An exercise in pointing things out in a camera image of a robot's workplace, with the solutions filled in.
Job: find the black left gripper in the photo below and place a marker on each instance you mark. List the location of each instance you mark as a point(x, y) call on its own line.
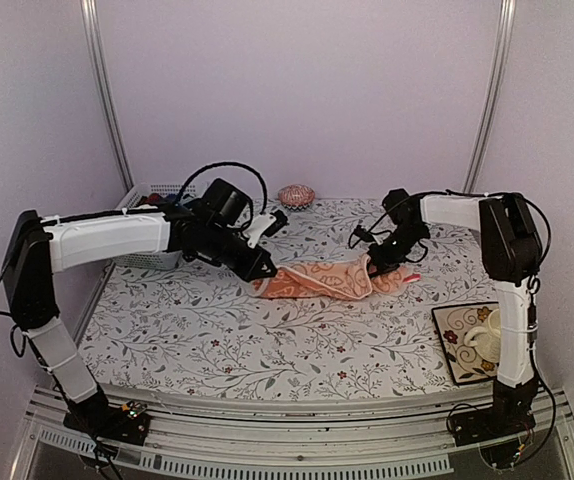
point(251, 271)

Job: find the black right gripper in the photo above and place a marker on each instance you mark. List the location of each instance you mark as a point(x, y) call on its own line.
point(384, 262)

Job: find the orange patterned towel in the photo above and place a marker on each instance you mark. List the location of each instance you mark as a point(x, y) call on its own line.
point(347, 281)

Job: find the pink towel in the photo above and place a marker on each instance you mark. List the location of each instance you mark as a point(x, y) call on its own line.
point(140, 201)

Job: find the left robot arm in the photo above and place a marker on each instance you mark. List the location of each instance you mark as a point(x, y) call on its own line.
point(41, 247)

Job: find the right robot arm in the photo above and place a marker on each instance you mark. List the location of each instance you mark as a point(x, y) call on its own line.
point(512, 253)

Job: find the white plastic basket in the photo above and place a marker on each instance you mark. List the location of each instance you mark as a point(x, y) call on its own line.
point(145, 248)

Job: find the patterned ceramic bowl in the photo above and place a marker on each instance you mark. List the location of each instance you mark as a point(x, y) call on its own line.
point(296, 197)

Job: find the square floral plate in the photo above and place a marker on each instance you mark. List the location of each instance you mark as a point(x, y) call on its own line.
point(452, 323)

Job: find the floral table mat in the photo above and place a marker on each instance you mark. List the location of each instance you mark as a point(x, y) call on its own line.
point(195, 330)

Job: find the cream ceramic mug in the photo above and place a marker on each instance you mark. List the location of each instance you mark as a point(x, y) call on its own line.
point(486, 338)

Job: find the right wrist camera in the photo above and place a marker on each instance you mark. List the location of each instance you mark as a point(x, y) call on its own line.
point(366, 235)

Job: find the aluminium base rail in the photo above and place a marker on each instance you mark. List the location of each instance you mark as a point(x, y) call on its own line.
point(393, 438)

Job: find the left aluminium frame post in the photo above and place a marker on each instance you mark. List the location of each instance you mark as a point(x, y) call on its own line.
point(92, 30)

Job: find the aluminium frame post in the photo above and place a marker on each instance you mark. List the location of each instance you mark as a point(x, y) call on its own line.
point(92, 30)
point(501, 52)

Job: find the right aluminium frame post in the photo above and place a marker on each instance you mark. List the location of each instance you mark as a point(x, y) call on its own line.
point(501, 52)

